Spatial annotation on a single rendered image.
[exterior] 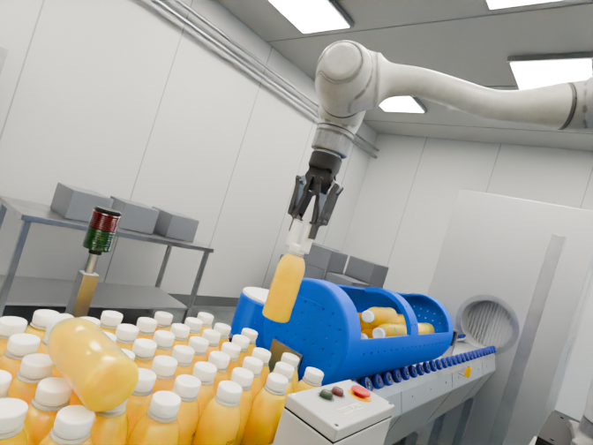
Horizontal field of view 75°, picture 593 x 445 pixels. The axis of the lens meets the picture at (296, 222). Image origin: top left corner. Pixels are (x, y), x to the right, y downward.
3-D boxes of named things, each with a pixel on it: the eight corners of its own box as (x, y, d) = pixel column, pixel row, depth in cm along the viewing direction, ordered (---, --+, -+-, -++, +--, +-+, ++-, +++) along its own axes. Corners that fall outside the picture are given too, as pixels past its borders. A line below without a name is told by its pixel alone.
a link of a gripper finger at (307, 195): (313, 176, 89) (310, 174, 90) (292, 218, 91) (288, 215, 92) (323, 180, 92) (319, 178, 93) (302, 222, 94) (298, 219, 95)
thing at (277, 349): (291, 402, 97) (306, 354, 97) (285, 403, 95) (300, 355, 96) (265, 382, 104) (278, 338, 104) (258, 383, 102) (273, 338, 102)
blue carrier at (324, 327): (443, 373, 160) (461, 306, 161) (329, 411, 93) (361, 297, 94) (383, 345, 178) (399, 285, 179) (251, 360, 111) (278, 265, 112)
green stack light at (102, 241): (115, 253, 94) (121, 234, 94) (87, 250, 89) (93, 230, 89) (103, 246, 98) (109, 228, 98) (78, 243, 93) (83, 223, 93)
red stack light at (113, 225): (121, 234, 94) (125, 219, 94) (94, 230, 89) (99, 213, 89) (109, 228, 98) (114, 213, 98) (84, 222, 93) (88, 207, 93)
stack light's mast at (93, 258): (107, 277, 94) (126, 214, 94) (79, 275, 89) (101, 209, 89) (96, 269, 98) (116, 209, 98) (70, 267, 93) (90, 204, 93)
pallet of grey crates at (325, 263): (363, 355, 500) (390, 267, 501) (329, 359, 439) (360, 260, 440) (296, 319, 578) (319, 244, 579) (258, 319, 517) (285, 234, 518)
